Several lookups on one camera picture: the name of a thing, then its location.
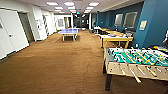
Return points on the white table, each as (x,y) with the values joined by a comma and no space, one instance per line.
(115,39)

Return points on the dark doorway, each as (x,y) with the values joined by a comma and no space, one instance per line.
(26,28)

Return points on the blue ping pong table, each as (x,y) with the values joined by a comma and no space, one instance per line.
(69,32)

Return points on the framed wall window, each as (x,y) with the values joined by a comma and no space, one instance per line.
(130,19)
(118,20)

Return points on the rectangular ceiling light panel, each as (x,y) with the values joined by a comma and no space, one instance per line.
(93,4)
(71,7)
(69,4)
(90,8)
(58,7)
(52,3)

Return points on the white double door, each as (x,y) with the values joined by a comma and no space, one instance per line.
(11,33)

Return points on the green foosball table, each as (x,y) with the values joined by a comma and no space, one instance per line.
(140,61)

